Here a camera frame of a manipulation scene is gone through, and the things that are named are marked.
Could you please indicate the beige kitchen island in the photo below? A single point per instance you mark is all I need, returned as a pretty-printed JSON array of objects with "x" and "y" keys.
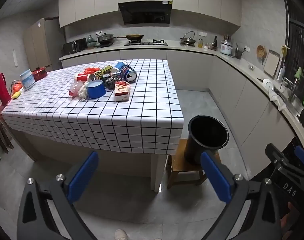
[{"x": 104, "y": 165}]

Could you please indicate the black range hood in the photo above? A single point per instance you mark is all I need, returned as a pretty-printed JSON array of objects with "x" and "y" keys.
[{"x": 145, "y": 12}]

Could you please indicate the orange bag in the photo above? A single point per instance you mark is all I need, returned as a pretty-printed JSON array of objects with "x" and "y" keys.
[{"x": 17, "y": 87}]

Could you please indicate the black bucket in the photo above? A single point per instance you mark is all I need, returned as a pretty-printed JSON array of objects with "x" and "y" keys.
[{"x": 206, "y": 135}]

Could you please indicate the blue bowl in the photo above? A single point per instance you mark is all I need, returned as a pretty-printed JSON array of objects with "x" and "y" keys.
[{"x": 96, "y": 89}]

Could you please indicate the person's right hand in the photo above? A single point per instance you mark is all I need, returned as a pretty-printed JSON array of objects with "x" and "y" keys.
[{"x": 289, "y": 217}]

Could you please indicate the red white carton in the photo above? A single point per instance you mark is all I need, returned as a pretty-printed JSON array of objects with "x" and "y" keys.
[{"x": 122, "y": 92}]

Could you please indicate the beige refrigerator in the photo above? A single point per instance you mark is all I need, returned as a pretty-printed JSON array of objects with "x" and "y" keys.
[{"x": 38, "y": 42}]

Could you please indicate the white wall panel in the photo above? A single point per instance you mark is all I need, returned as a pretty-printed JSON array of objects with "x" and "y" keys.
[{"x": 15, "y": 57}]

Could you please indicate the blue white tub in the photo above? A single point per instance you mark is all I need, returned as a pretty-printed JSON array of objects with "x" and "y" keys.
[{"x": 27, "y": 80}]

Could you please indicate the green hanging cloth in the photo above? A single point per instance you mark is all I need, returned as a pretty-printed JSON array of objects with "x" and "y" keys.
[{"x": 298, "y": 72}]

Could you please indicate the bamboo strainer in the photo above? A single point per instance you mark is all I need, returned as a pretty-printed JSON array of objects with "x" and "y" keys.
[{"x": 260, "y": 51}]

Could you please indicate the yellow oil bottle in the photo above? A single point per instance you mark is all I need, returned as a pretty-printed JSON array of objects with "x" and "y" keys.
[{"x": 200, "y": 43}]

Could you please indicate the black gas stove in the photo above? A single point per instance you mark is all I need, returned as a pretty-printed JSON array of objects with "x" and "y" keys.
[{"x": 145, "y": 42}]

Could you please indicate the window grille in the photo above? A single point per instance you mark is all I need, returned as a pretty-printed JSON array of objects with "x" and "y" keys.
[{"x": 298, "y": 35}]

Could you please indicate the green ceramic jar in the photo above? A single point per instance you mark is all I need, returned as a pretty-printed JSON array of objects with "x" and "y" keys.
[{"x": 90, "y": 41}]

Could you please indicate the beige lower cabinets with countertop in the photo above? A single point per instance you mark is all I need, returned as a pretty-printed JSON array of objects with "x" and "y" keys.
[{"x": 191, "y": 65}]

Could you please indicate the kettle on stove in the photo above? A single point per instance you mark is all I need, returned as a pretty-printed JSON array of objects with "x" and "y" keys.
[{"x": 188, "y": 38}]

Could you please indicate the yellow hanging object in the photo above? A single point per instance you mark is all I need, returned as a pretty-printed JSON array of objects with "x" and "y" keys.
[{"x": 284, "y": 50}]

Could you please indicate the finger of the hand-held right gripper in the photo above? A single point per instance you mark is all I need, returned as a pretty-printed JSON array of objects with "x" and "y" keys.
[
  {"x": 279, "y": 155},
  {"x": 303, "y": 155}
]

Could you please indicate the white rice cooker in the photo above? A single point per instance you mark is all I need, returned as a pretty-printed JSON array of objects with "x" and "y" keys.
[{"x": 226, "y": 47}]

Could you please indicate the frying pan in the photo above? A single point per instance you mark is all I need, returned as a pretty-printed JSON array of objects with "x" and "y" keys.
[{"x": 134, "y": 37}]

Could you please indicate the steel wool scrubber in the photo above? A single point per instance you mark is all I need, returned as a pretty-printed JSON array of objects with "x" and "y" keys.
[{"x": 111, "y": 82}]

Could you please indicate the metal dish rack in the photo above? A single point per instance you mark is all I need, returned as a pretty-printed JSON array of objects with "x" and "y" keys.
[{"x": 286, "y": 82}]

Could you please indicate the metal faucet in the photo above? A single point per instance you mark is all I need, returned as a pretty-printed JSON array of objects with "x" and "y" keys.
[{"x": 293, "y": 87}]

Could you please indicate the red thermos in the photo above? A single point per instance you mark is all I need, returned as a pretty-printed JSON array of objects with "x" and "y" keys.
[{"x": 0, "y": 85}]

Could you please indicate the white plastic bag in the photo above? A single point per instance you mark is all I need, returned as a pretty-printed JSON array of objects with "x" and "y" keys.
[{"x": 78, "y": 90}]

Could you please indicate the white cutting board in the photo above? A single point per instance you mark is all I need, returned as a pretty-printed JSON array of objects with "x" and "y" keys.
[{"x": 271, "y": 63}]

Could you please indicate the white cloth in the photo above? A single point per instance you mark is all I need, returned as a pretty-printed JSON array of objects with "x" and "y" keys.
[{"x": 276, "y": 98}]

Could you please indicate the wooden stool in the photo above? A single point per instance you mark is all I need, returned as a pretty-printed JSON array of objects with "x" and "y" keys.
[{"x": 182, "y": 165}]

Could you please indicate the white plate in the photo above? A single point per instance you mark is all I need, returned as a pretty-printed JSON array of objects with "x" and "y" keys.
[{"x": 268, "y": 83}]

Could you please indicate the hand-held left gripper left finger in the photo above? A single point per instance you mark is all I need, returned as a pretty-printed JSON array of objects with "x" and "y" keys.
[{"x": 83, "y": 177}]

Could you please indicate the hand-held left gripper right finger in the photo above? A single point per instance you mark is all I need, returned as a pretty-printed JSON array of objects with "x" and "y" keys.
[{"x": 215, "y": 177}]

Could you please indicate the white shoe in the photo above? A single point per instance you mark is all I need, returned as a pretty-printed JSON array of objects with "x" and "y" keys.
[{"x": 120, "y": 234}]

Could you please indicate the blue soda can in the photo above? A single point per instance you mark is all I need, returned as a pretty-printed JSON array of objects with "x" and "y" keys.
[{"x": 130, "y": 75}]

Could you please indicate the black microwave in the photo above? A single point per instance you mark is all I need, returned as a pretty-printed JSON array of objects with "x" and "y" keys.
[{"x": 74, "y": 46}]

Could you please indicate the blue white can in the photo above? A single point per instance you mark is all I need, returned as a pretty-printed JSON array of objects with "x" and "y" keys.
[{"x": 121, "y": 65}]

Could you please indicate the small yellow object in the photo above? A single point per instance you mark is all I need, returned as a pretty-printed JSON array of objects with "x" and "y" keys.
[{"x": 16, "y": 95}]

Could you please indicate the black utensil holder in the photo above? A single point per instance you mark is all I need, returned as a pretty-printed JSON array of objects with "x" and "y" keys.
[{"x": 238, "y": 52}]

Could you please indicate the black lidded wok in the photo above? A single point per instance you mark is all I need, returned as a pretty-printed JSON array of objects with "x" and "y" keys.
[{"x": 105, "y": 38}]

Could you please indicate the dark bottle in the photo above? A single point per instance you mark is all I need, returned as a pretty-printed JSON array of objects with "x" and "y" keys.
[{"x": 215, "y": 41}]

